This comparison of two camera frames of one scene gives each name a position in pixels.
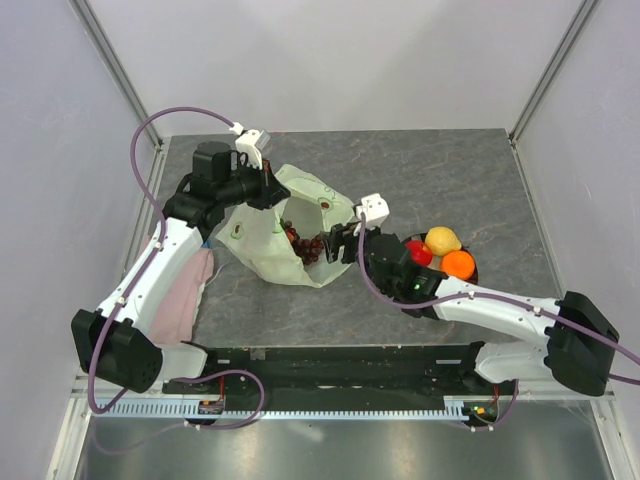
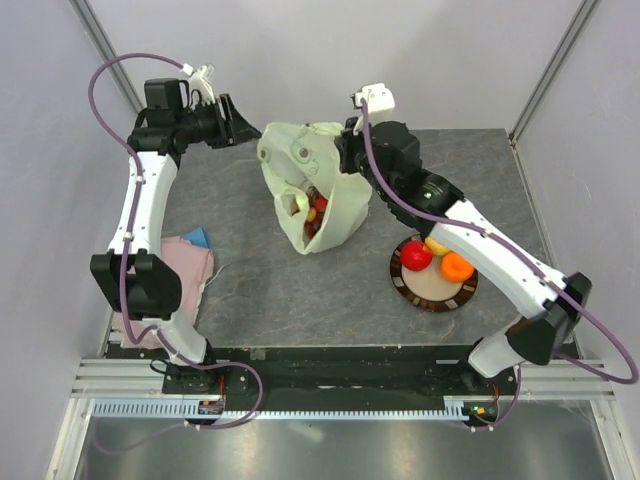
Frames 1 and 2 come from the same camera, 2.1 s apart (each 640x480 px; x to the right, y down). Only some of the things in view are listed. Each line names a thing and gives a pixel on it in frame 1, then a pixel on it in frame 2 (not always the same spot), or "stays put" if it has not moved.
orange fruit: [458, 264] stays put
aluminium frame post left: [115, 62] stays put
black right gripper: [340, 236] -> [346, 144]
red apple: [420, 252] stays put
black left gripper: [270, 190] -> [234, 130]
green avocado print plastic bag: [251, 239] -> [316, 204]
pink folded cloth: [176, 301] stays put
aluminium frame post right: [582, 13] stays put
